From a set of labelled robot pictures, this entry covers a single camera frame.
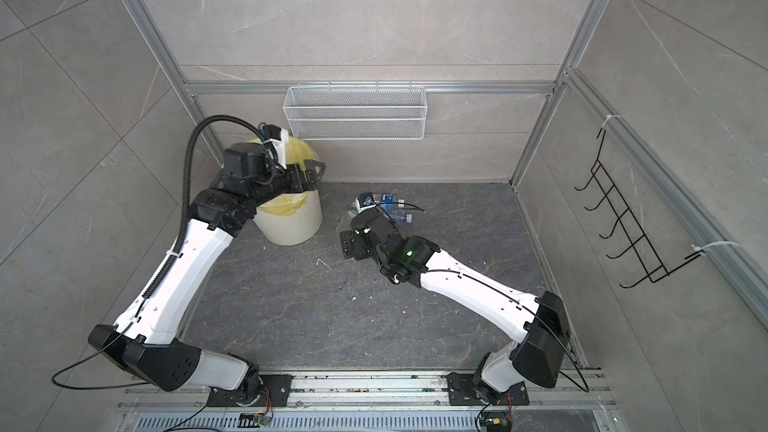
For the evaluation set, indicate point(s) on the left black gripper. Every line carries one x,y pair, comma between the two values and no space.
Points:
308,177

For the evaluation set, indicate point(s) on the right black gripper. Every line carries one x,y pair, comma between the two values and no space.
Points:
358,245

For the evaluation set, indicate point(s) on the clear crushed bottle blue cap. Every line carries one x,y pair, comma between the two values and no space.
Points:
401,216

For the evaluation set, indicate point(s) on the clear bottle blue label top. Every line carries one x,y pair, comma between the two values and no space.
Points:
389,200

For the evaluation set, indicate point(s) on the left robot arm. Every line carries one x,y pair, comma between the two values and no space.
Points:
144,340

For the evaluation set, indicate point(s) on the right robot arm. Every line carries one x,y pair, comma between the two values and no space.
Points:
537,326

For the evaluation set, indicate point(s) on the yellow plastic bin liner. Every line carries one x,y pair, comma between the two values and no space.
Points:
281,178

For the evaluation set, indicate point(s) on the white ribbed trash bin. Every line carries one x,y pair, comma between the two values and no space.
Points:
293,218

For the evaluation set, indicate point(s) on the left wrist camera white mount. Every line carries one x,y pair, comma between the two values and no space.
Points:
276,138

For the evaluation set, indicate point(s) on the white wire mesh basket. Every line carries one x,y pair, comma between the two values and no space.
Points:
356,112

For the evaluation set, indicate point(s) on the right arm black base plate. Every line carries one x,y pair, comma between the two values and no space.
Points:
464,390

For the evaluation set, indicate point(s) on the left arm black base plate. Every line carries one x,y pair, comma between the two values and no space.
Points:
257,392

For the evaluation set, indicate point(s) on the black wire hook rack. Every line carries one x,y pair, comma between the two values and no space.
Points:
627,225

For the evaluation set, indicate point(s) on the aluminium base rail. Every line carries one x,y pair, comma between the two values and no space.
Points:
406,400

